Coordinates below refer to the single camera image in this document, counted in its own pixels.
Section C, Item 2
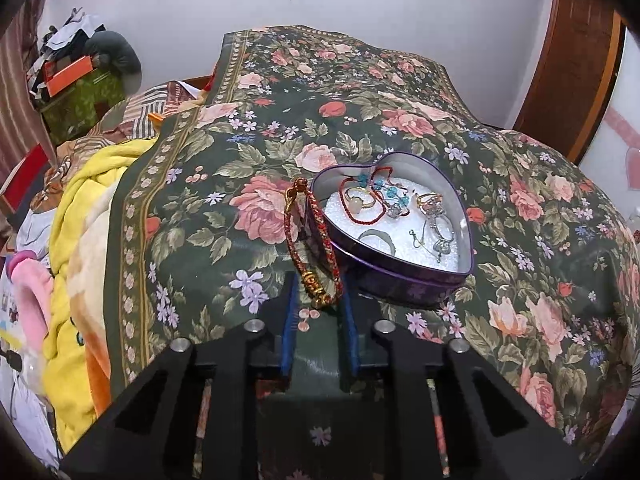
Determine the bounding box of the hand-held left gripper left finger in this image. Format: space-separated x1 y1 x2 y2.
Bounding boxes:
60 271 302 480

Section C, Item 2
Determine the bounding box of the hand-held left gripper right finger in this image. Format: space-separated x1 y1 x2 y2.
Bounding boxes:
340 280 586 480

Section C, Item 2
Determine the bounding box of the purple heart-shaped tin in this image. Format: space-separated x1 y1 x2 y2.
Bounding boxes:
311 152 476 309

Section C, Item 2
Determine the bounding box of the dark band ring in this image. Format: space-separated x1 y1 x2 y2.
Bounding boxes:
357 229 397 257

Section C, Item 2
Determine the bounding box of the braided red gold bracelet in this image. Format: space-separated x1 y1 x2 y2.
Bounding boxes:
283 177 346 310

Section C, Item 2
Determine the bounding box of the silver pendant necklace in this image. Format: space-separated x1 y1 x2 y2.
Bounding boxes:
409 211 458 264

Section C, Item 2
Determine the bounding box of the red cord blue bead bracelet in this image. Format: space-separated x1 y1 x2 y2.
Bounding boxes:
338 164 410 224

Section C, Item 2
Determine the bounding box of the gold ring white stone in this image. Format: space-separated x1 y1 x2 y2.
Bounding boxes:
346 187 379 214

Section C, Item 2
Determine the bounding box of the green floral cloth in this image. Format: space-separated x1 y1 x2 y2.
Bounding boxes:
107 25 640 480

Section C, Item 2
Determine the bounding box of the cream orange fleece blanket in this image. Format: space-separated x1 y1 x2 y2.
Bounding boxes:
66 185 120 412

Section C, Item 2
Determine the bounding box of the yellow fleece blanket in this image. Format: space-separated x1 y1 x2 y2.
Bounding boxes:
42 137 162 455

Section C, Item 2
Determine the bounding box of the pink plush toy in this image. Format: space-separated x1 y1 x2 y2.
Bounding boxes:
6 250 57 357

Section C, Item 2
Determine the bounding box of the striped patchwork quilt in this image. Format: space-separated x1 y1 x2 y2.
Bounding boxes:
30 77 217 211

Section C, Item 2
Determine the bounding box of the red cardboard box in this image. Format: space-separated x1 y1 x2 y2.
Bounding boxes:
0 144 52 212

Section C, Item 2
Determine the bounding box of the green patterned box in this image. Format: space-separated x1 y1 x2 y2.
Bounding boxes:
39 67 127 147

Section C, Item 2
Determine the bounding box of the orange box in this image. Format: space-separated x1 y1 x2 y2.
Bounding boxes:
42 55 96 97

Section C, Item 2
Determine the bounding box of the brown wooden door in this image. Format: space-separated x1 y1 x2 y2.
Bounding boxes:
512 0 627 167

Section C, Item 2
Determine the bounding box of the striped brown curtain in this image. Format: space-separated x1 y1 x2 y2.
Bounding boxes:
0 0 57 196

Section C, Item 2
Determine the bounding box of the black white clutter pile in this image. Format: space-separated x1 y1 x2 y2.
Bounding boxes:
29 7 107 63

